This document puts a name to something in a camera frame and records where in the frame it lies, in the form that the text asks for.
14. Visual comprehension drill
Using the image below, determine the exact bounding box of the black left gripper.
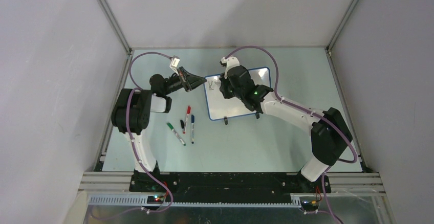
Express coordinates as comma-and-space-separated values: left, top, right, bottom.
163, 66, 206, 96

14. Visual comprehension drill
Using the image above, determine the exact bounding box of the blue whiteboard marker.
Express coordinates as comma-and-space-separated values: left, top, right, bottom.
190, 115, 195, 144

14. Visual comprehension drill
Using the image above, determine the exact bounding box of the green whiteboard marker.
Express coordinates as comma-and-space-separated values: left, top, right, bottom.
166, 122, 186, 146

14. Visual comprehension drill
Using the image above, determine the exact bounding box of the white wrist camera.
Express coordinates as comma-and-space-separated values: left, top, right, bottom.
169, 56, 180, 73
220, 56, 240, 79

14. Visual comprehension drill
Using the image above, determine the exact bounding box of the red whiteboard marker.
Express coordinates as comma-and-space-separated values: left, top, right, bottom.
183, 105, 191, 134

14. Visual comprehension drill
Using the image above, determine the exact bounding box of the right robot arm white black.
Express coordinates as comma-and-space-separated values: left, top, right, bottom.
219, 65, 353, 192

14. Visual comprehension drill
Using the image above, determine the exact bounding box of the blue-framed whiteboard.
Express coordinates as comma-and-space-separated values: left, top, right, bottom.
204, 66, 271, 121

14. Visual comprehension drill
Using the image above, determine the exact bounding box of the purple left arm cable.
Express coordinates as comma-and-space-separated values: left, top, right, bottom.
90, 52, 174, 220

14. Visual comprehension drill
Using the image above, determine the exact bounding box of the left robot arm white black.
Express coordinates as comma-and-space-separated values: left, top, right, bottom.
111, 67, 206, 192

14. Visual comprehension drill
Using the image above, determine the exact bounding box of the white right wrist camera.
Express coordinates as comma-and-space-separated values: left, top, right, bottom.
220, 56, 240, 79

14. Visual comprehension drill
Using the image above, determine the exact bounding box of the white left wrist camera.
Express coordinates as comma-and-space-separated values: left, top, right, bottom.
169, 56, 180, 73

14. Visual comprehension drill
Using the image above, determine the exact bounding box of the grey slotted cable duct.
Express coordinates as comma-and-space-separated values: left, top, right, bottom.
89, 194, 301, 208

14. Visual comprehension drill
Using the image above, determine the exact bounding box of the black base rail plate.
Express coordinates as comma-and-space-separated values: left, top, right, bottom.
129, 171, 331, 204

